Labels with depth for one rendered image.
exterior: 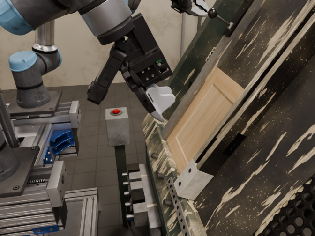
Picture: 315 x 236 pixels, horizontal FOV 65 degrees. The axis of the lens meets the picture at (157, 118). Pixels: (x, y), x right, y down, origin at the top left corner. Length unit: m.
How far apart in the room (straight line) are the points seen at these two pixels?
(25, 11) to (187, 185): 0.67
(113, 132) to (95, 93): 0.89
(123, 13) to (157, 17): 3.56
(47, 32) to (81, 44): 2.74
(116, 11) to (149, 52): 0.09
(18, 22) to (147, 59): 0.21
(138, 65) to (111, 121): 0.89
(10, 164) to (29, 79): 0.48
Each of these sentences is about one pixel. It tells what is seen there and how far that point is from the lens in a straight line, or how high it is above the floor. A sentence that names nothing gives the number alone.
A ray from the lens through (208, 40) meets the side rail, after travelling 1.31.
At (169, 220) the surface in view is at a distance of 0.95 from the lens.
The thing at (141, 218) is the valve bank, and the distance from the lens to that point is 1.08.
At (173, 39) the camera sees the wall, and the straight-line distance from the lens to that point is 4.08.
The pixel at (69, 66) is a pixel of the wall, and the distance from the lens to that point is 4.15.
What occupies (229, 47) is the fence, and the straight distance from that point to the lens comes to 1.09.
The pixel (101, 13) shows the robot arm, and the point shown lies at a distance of 0.41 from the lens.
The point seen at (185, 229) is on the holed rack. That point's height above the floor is 0.89.
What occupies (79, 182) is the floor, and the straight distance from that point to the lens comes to 2.32.
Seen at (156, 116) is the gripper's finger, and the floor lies 1.33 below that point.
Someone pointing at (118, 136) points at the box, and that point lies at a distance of 1.36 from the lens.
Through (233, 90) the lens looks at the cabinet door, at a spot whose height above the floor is 1.22.
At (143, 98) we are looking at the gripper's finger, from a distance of 0.45.
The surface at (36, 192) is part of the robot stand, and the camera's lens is 0.91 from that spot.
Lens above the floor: 1.58
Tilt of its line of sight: 31 degrees down
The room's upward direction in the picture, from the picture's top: straight up
